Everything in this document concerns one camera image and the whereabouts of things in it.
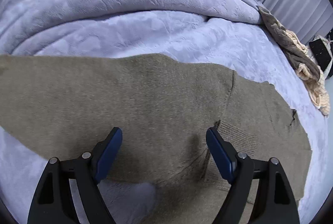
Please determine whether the cream ribbed garment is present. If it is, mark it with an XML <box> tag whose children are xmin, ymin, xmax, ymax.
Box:
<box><xmin>286</xmin><ymin>30</ymin><xmax>330</xmax><ymax>116</ymax></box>

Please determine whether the black garment on hanger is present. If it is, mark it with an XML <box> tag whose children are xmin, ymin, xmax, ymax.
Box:
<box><xmin>309</xmin><ymin>35</ymin><xmax>332</xmax><ymax>75</ymax></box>

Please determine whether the olive brown knit sweater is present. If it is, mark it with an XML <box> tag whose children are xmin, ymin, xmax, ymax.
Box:
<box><xmin>1</xmin><ymin>54</ymin><xmax>312</xmax><ymax>223</ymax></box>

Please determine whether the grey brown fuzzy garment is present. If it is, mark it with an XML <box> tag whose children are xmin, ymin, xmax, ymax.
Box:
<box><xmin>258</xmin><ymin>6</ymin><xmax>321</xmax><ymax>82</ymax></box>

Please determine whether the lavender floral blanket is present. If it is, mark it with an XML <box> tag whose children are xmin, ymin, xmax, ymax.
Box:
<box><xmin>1</xmin><ymin>0</ymin><xmax>329</xmax><ymax>223</ymax></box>

